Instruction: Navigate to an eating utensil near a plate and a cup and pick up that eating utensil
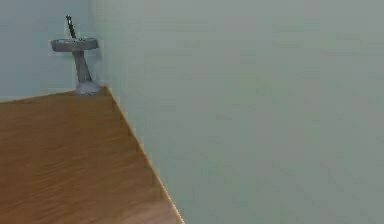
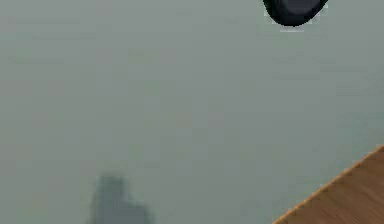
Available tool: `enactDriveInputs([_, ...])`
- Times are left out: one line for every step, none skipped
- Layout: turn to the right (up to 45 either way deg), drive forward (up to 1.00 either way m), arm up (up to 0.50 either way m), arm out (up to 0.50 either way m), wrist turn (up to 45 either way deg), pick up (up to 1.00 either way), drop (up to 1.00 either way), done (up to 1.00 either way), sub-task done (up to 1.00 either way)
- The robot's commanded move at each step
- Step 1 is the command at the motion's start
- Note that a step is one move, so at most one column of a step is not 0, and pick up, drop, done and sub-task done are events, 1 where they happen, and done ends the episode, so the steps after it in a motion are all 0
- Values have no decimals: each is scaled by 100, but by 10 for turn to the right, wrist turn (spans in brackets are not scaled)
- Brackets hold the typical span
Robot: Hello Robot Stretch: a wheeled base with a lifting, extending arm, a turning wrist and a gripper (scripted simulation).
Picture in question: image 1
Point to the black sink faucet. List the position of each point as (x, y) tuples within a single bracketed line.
[(71, 27)]

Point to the grey pedestal sink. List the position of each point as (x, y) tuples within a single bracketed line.
[(81, 66)]

